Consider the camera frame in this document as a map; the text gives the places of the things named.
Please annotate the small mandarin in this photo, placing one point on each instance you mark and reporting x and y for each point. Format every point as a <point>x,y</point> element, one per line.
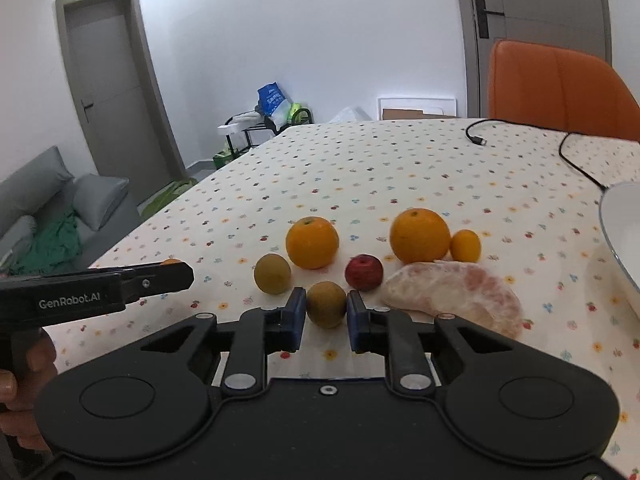
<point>172,261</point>
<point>465,245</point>

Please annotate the grey door with black lock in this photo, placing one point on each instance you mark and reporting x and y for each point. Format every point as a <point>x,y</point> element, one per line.
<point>540,0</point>

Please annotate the person's left hand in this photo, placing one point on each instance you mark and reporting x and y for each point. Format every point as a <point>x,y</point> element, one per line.
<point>42,357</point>

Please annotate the dotted white tablecloth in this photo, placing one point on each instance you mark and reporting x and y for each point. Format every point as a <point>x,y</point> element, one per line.
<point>350,175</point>

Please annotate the grey cushion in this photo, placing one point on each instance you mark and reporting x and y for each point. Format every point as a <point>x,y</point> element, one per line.
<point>97,200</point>

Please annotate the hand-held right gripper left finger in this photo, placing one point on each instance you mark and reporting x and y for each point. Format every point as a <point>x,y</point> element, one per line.
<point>296,317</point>

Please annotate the round brown fruit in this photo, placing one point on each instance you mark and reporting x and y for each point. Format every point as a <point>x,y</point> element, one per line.
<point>272,273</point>
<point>326,305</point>

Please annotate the grey sofa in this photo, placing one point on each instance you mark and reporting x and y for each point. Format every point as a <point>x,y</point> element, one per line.
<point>30,180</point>

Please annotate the small red fruit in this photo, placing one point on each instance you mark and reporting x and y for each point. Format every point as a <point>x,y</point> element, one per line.
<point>364,272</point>

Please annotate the large orange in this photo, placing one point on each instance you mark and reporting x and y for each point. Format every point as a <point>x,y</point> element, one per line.
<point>312,242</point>
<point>420,236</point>

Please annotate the white framed board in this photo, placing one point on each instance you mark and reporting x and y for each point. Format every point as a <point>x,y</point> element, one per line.
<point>417,104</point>

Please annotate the cardboard box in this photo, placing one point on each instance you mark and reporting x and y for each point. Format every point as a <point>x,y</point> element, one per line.
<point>410,113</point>

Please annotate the large peeled pomelo segment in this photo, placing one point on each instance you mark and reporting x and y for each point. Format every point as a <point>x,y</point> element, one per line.
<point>450,292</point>

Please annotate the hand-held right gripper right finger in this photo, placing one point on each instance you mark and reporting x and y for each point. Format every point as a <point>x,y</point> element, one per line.
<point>356,322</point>

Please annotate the orange chair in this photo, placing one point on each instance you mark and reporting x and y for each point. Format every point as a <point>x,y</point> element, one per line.
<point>550,85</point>

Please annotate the yellow-green bag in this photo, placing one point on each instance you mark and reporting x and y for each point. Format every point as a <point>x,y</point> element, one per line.
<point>296,110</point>

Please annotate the white plastic bag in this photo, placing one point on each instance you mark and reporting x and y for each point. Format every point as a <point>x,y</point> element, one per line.
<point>350,113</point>

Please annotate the blue bag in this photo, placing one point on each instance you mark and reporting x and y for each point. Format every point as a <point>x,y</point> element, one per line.
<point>272,97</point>

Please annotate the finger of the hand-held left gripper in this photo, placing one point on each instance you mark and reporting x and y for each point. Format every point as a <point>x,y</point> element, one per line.
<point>160,277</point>

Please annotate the black metal rack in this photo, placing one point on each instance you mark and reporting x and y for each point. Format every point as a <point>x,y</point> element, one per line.
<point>250,132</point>

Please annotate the green cloth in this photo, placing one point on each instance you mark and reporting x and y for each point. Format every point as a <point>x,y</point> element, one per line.
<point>55,240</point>

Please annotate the white plate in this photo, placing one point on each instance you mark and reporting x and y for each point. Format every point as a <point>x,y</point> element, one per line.
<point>622,230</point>

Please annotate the green floor mat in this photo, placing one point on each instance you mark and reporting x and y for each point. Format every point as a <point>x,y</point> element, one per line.
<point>165,195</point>

